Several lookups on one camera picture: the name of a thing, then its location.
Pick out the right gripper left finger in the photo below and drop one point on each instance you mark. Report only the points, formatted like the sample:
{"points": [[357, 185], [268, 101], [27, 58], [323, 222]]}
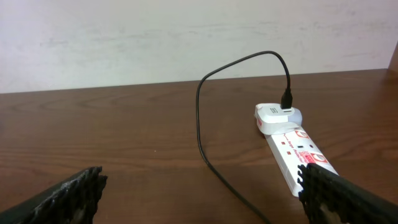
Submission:
{"points": [[73, 200]]}

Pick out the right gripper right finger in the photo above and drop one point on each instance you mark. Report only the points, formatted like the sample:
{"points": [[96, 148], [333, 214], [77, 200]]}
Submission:
{"points": [[328, 198]]}

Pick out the white USB charger plug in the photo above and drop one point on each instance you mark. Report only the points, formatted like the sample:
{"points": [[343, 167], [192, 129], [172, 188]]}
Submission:
{"points": [[272, 119]]}

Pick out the white power strip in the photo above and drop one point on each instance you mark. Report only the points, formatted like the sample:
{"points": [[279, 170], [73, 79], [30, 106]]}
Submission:
{"points": [[293, 149]]}

